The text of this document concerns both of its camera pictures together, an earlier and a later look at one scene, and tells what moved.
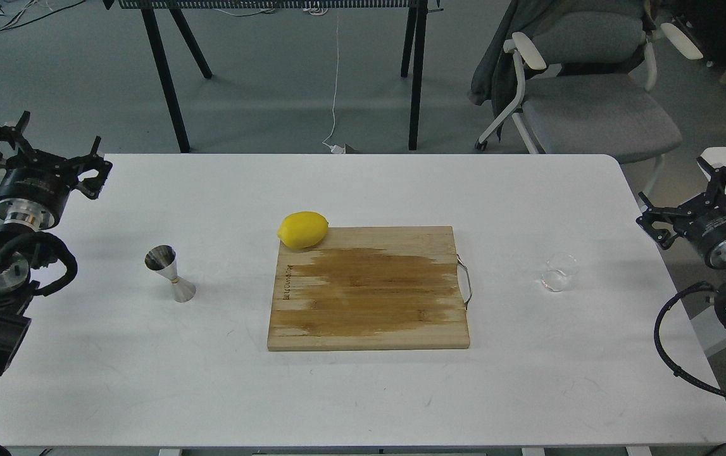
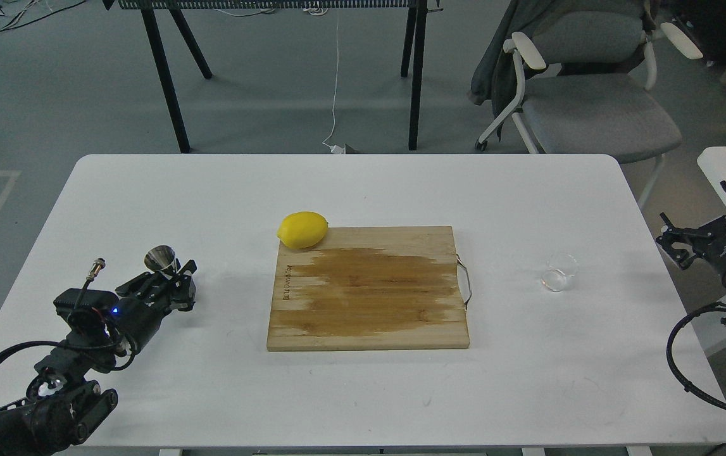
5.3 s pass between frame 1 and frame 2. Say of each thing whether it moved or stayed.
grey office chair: stayed
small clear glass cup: stayed
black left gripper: moved
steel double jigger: stayed
